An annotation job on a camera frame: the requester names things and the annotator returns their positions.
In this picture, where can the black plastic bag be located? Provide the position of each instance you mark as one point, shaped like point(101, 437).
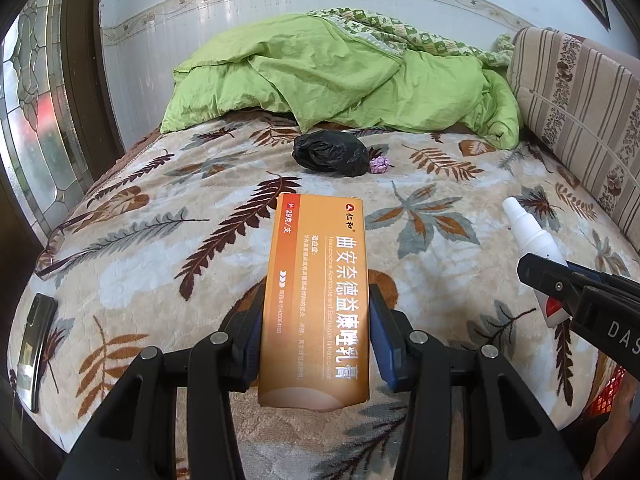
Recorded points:
point(330, 152)

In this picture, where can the striped floral cushion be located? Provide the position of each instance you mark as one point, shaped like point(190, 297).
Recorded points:
point(580, 100)

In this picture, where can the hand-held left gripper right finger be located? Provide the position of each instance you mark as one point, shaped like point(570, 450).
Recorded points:
point(381, 342)

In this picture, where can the dark wooden door frame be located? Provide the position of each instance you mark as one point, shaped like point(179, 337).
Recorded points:
point(87, 50)

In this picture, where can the red mesh basket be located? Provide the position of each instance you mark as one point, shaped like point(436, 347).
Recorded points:
point(607, 390)

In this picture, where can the person's right forearm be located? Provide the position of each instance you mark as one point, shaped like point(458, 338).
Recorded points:
point(617, 440)

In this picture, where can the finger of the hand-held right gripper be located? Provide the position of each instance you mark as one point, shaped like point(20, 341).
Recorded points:
point(560, 275)

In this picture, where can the green quilt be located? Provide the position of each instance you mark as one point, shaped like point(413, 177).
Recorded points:
point(340, 85)

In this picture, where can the orange medicine box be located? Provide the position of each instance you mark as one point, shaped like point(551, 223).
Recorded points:
point(317, 300)

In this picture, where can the crumpled pink paper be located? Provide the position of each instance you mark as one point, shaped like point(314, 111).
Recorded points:
point(380, 165)

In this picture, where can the black phone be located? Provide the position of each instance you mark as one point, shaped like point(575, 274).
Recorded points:
point(37, 350)

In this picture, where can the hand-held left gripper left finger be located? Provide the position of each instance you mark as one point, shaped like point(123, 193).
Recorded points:
point(255, 332)

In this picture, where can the white bottle with red label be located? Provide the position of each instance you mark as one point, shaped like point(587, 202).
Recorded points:
point(530, 237)

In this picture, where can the stained glass door panel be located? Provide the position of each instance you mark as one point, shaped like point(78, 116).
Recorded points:
point(40, 125)

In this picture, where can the leaf print blanket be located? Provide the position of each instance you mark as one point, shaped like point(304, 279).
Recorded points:
point(165, 240)

